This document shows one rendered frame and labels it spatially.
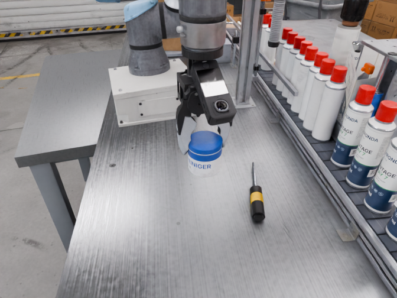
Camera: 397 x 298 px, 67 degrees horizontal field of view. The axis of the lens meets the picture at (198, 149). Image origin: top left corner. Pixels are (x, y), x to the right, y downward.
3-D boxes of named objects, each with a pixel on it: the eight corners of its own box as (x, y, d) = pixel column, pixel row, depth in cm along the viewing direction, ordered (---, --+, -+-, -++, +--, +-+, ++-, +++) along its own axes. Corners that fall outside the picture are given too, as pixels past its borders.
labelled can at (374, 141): (374, 188, 68) (412, 109, 56) (352, 190, 67) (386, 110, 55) (361, 174, 72) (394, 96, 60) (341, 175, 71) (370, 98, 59)
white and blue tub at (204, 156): (225, 174, 61) (227, 146, 57) (193, 180, 60) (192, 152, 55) (214, 154, 67) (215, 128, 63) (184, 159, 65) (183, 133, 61)
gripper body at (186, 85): (211, 95, 62) (213, 35, 55) (227, 115, 55) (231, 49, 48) (176, 100, 60) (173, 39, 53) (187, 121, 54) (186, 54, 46)
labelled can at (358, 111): (355, 168, 74) (387, 91, 62) (336, 169, 73) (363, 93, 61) (345, 155, 78) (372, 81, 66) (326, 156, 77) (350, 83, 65)
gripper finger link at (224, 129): (227, 129, 66) (215, 95, 60) (237, 143, 62) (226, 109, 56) (214, 135, 66) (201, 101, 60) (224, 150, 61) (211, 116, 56)
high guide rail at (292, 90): (298, 96, 90) (298, 91, 90) (293, 96, 90) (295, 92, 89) (227, 15, 177) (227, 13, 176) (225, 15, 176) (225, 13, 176)
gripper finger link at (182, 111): (192, 132, 59) (206, 93, 54) (194, 138, 57) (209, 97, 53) (169, 129, 57) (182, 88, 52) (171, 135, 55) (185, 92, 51)
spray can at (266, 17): (268, 65, 129) (275, 15, 117) (256, 66, 129) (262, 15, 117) (264, 61, 134) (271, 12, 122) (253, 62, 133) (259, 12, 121)
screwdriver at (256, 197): (264, 223, 66) (266, 214, 64) (251, 222, 66) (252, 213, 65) (257, 166, 82) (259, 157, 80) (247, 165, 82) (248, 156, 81)
